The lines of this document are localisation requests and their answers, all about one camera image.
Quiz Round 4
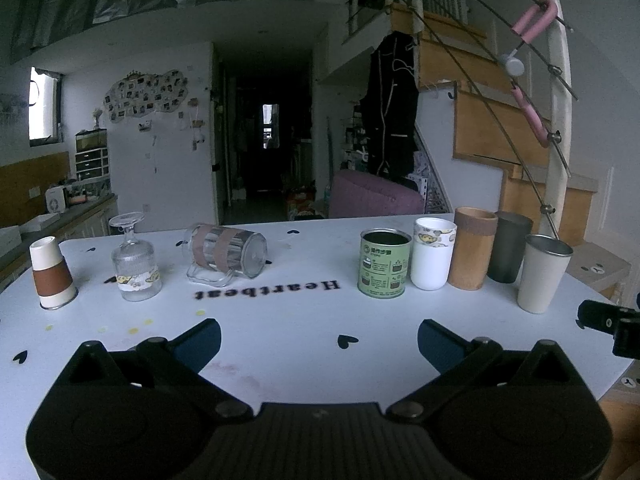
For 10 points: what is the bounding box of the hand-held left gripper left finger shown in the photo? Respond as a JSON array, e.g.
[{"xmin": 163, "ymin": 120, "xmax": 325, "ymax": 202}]
[{"xmin": 52, "ymin": 318, "xmax": 254, "ymax": 420}]

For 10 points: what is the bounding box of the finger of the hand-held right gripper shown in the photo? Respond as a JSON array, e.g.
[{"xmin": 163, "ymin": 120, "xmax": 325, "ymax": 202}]
[
  {"xmin": 577, "ymin": 300, "xmax": 640, "ymax": 334},
  {"xmin": 612, "ymin": 318, "xmax": 640, "ymax": 360}
]

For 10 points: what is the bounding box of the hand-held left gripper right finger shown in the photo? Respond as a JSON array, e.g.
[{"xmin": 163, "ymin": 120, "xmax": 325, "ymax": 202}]
[{"xmin": 386, "ymin": 318, "xmax": 592, "ymax": 422}]

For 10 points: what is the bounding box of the white printed ceramic cup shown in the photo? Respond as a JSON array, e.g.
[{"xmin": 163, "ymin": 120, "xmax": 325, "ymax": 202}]
[{"xmin": 410, "ymin": 216, "xmax": 458, "ymax": 292}]

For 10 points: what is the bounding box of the tan wooden cup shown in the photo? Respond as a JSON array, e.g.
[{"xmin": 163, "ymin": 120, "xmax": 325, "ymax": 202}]
[{"xmin": 447, "ymin": 207, "xmax": 499, "ymax": 291}]

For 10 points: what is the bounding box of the dark grey cup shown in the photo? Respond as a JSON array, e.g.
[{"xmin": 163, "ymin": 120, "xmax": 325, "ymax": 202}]
[{"xmin": 487, "ymin": 211, "xmax": 534, "ymax": 284}]

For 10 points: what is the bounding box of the white paper cup brown sleeve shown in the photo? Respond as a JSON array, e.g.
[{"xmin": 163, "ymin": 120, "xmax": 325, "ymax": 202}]
[{"xmin": 29, "ymin": 236, "xmax": 80, "ymax": 310}]

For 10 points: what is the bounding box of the cardboard box with bear print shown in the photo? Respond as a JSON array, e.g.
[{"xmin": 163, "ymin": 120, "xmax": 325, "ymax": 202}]
[{"xmin": 564, "ymin": 241, "xmax": 633, "ymax": 302}]

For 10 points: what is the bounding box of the white metal tumbler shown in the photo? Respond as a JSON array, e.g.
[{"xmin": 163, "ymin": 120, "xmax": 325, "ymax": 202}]
[{"xmin": 516, "ymin": 233, "xmax": 574, "ymax": 315}]

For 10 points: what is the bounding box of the green tin can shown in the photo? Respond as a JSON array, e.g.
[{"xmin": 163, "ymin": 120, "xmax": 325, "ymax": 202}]
[{"xmin": 357, "ymin": 228, "xmax": 413, "ymax": 299}]

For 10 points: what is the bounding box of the glass mug with brown tape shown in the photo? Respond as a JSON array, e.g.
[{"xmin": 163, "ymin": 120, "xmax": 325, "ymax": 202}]
[{"xmin": 185, "ymin": 223, "xmax": 269, "ymax": 284}]

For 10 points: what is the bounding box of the clear glass goblet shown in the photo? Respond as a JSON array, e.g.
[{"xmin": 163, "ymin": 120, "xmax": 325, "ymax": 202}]
[{"xmin": 108, "ymin": 212, "xmax": 164, "ymax": 303}]

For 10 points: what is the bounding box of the white perforated rack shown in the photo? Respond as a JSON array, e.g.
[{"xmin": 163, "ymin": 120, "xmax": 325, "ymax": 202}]
[{"xmin": 406, "ymin": 166, "xmax": 432, "ymax": 214}]

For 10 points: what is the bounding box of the pink armchair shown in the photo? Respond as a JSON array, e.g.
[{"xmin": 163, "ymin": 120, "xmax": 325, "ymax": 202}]
[{"xmin": 329, "ymin": 169, "xmax": 426, "ymax": 220}]

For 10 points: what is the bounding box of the kitchen counter cabinet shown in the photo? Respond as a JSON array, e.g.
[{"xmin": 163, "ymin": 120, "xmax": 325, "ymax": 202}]
[{"xmin": 0, "ymin": 194, "xmax": 120, "ymax": 283}]

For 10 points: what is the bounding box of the small white appliance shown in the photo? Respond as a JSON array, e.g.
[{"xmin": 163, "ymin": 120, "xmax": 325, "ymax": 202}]
[{"xmin": 44, "ymin": 185, "xmax": 69, "ymax": 214}]

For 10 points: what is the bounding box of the flat white box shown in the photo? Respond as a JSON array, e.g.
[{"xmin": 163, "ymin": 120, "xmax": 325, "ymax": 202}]
[{"xmin": 0, "ymin": 212, "xmax": 62, "ymax": 257}]

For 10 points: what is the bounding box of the pink foam railing grip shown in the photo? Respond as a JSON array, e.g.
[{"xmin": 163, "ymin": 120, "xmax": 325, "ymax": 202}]
[
  {"xmin": 509, "ymin": 0, "xmax": 559, "ymax": 41},
  {"xmin": 510, "ymin": 87, "xmax": 550, "ymax": 147}
]

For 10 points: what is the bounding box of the drawer organizer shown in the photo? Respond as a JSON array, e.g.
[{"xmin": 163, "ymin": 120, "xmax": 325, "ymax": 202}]
[{"xmin": 74, "ymin": 129, "xmax": 111, "ymax": 182}]

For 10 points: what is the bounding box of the cluttered storage shelf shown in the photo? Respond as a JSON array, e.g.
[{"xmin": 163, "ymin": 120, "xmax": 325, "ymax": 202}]
[{"xmin": 341, "ymin": 102, "xmax": 372, "ymax": 172}]

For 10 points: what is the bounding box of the wooden staircase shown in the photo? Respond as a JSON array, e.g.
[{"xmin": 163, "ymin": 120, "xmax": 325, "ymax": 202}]
[{"xmin": 389, "ymin": 2, "xmax": 601, "ymax": 222}]

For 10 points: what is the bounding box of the black hanging coat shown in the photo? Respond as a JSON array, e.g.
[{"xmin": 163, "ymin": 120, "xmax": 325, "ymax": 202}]
[{"xmin": 358, "ymin": 31, "xmax": 420, "ymax": 184}]

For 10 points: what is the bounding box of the cloud-shaped photo collage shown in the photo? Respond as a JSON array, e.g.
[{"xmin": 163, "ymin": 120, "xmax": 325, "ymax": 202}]
[{"xmin": 103, "ymin": 69, "xmax": 190, "ymax": 125}]

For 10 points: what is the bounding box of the window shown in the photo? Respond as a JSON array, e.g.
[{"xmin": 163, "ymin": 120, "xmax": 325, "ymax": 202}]
[{"xmin": 28, "ymin": 66, "xmax": 64, "ymax": 148}]

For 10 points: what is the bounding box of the white stair railing post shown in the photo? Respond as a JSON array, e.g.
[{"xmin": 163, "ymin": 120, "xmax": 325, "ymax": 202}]
[{"xmin": 535, "ymin": 0, "xmax": 586, "ymax": 247}]

